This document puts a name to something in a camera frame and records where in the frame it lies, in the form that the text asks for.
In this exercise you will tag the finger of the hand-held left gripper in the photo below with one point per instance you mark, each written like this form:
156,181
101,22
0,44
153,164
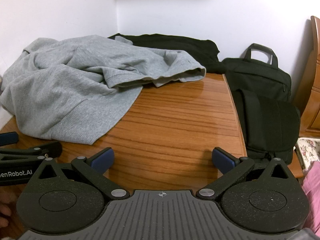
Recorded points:
50,150
8,138

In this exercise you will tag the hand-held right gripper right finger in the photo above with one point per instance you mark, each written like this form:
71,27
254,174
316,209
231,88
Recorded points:
222,160

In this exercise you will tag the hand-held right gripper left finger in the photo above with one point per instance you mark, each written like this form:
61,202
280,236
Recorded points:
102,161

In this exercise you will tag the grey hoodie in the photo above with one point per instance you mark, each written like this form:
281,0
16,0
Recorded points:
62,85

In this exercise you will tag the person's left hand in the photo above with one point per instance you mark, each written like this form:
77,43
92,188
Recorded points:
5,202

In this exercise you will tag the black padded bag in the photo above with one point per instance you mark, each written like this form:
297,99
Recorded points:
270,125

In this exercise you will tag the floral cloth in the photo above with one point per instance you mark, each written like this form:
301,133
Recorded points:
308,147

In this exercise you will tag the black laptop bag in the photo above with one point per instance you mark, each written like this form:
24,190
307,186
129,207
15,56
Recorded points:
257,75

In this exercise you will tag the pink clothing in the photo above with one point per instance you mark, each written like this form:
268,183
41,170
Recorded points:
313,195

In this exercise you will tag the wooden furniture panel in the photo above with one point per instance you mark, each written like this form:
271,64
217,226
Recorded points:
312,92

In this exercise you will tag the black garment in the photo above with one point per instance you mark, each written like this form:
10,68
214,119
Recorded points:
180,45

